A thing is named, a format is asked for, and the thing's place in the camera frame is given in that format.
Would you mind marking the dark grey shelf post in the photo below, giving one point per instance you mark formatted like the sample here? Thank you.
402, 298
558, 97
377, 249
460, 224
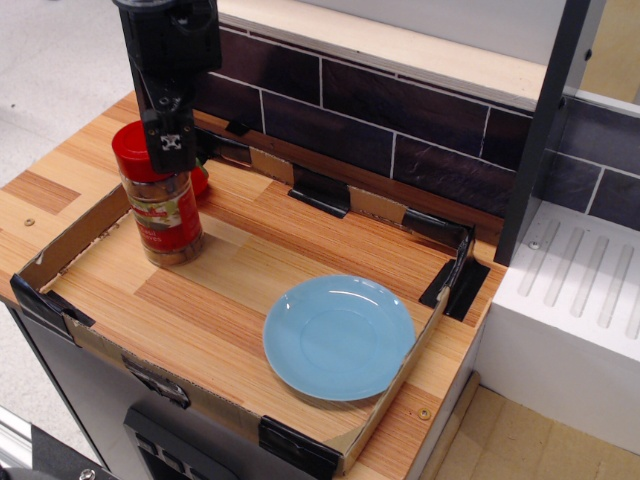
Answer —
524, 199

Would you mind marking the red toy tomato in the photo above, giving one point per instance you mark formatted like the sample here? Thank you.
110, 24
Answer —
199, 178

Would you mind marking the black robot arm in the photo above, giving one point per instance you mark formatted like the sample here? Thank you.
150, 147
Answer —
169, 44

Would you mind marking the brown cardboard fence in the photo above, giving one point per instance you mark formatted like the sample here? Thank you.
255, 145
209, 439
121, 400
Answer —
120, 337

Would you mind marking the light blue ceramic plate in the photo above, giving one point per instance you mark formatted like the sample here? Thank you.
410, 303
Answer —
338, 337

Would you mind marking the red-capped basil spice bottle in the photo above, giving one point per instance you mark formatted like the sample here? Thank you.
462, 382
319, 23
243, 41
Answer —
163, 205

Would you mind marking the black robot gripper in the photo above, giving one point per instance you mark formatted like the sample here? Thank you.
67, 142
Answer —
169, 44

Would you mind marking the black control panel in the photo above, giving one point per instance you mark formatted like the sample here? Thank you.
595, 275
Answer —
166, 456

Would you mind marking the white ribbed drainer board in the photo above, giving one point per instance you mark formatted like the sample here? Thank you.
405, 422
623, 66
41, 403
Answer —
562, 334

